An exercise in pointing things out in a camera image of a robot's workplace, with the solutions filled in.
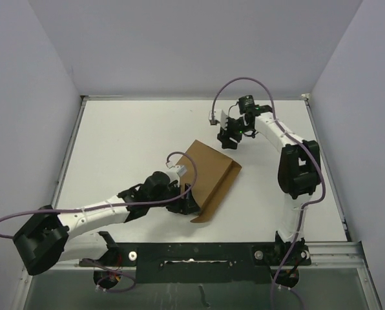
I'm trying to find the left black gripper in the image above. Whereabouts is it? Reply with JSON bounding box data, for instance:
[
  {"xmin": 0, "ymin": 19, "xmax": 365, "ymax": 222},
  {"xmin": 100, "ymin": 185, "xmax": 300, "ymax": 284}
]
[{"xmin": 149, "ymin": 181, "xmax": 200, "ymax": 214}]

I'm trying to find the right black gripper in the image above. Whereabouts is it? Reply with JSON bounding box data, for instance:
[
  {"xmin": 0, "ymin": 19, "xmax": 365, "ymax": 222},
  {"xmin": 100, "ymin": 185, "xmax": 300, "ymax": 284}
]
[{"xmin": 217, "ymin": 116, "xmax": 252, "ymax": 149}]

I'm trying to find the brown cardboard box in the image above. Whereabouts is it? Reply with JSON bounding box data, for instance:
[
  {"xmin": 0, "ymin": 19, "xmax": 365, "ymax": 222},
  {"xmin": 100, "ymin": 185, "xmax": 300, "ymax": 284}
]
[{"xmin": 177, "ymin": 140, "xmax": 242, "ymax": 224}]

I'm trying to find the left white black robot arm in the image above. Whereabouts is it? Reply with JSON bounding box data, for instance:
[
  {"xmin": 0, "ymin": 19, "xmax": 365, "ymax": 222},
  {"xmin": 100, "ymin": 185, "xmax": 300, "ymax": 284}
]
[{"xmin": 12, "ymin": 171, "xmax": 200, "ymax": 276}]

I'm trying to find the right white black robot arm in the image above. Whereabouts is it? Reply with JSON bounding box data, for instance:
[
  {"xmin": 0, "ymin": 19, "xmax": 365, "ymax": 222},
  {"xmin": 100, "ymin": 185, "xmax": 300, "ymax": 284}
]
[{"xmin": 209, "ymin": 95, "xmax": 322, "ymax": 264}]

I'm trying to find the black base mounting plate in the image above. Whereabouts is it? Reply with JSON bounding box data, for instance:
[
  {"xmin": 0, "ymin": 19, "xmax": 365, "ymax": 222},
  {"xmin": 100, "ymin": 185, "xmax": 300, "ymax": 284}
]
[{"xmin": 97, "ymin": 242, "xmax": 311, "ymax": 284}]

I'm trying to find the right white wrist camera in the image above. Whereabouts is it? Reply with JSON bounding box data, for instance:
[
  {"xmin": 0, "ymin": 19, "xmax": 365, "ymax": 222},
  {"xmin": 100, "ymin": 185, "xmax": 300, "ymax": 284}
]
[{"xmin": 209, "ymin": 108, "xmax": 231, "ymax": 130}]

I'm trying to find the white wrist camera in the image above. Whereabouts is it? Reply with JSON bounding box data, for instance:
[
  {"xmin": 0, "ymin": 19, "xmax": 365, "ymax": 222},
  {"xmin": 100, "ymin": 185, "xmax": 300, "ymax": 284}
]
[
  {"xmin": 166, "ymin": 161, "xmax": 187, "ymax": 178},
  {"xmin": 209, "ymin": 108, "xmax": 231, "ymax": 130}
]

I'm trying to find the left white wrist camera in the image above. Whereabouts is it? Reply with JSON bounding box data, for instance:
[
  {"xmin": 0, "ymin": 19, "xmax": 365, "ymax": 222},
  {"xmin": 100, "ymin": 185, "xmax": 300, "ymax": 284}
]
[{"xmin": 166, "ymin": 161, "xmax": 187, "ymax": 178}]

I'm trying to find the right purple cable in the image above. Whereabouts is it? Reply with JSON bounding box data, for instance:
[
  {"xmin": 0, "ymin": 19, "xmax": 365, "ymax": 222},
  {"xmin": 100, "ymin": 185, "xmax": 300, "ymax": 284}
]
[{"xmin": 211, "ymin": 77, "xmax": 326, "ymax": 310}]

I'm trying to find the aluminium table frame rail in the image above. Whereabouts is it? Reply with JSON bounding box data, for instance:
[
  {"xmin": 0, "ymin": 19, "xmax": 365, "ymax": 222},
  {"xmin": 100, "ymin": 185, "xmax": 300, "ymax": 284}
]
[{"xmin": 12, "ymin": 96, "xmax": 380, "ymax": 309}]

